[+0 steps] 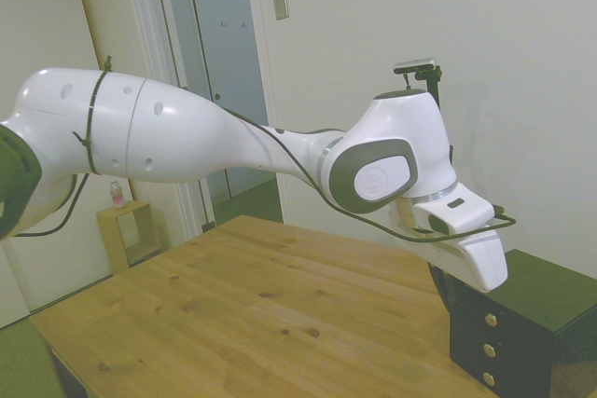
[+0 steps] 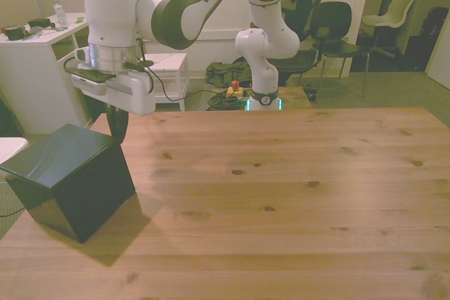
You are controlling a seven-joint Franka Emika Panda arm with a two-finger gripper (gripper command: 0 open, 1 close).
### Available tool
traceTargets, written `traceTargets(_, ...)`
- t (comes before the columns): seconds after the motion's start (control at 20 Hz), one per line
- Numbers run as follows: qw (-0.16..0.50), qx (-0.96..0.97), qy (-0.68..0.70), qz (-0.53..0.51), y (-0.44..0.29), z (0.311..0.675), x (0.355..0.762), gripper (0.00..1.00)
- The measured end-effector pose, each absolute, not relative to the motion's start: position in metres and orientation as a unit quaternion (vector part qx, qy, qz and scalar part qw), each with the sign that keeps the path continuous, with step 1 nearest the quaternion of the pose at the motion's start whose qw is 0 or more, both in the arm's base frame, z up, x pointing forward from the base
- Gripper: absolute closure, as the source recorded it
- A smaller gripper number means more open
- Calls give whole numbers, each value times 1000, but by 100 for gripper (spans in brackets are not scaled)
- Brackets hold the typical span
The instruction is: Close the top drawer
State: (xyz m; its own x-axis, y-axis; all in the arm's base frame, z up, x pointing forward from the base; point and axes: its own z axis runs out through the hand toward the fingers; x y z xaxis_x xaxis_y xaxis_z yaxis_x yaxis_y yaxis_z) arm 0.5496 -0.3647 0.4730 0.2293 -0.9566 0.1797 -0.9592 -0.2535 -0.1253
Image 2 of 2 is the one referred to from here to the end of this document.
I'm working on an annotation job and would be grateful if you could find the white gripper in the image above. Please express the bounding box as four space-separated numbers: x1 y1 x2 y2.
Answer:
105 71 157 146

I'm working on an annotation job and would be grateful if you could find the black drawer cabinet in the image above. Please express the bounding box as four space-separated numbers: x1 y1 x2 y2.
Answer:
0 123 137 244

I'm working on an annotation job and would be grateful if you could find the white small side table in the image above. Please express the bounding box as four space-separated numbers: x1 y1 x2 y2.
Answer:
142 53 191 112

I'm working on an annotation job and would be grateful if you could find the white desk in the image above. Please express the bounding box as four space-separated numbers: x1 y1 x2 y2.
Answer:
0 11 93 136

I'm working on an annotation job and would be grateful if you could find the white round seat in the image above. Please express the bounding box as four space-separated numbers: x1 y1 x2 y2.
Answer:
0 136 30 178

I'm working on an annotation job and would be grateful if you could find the green bag on floor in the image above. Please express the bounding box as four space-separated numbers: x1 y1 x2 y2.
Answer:
205 60 253 87

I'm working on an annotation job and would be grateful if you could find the yellow emergency stop button box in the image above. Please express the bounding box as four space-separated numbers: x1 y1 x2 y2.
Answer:
226 80 246 98

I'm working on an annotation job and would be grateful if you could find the clear plastic water bottle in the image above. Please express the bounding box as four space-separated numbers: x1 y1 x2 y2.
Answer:
53 0 69 29

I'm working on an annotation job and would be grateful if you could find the dark green pouch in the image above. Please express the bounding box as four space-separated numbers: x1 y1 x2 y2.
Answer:
27 18 54 30

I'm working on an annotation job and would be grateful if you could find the black office chair with clothes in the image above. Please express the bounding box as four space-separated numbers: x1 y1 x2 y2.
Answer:
270 0 327 85

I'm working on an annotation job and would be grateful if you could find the black plastic chair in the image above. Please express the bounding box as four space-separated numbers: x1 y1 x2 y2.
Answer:
310 1 371 99

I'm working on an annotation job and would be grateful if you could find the white plastic chair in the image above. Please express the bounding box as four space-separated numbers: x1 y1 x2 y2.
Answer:
361 0 416 59

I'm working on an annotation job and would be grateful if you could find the dark backpack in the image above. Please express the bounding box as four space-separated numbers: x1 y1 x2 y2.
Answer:
420 6 450 45

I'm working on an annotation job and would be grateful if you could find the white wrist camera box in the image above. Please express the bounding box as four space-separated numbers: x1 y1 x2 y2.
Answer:
70 67 108 97

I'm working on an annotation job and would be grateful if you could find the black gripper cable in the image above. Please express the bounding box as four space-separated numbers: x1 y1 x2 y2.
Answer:
123 35 215 103

